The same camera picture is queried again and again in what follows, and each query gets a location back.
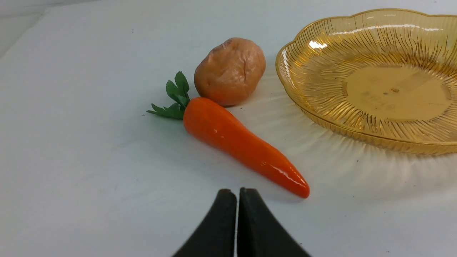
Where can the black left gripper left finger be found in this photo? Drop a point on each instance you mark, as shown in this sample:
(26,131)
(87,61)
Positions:
(215,235)

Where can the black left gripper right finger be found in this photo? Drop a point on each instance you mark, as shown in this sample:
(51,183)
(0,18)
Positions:
(259,232)

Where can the orange toy carrot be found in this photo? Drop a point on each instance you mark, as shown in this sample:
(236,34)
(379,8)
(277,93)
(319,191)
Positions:
(214,125)

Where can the brown toy potato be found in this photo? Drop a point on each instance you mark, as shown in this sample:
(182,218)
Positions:
(230,73)

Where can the amber ribbed plastic plate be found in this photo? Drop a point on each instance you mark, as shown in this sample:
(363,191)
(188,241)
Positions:
(386,77)

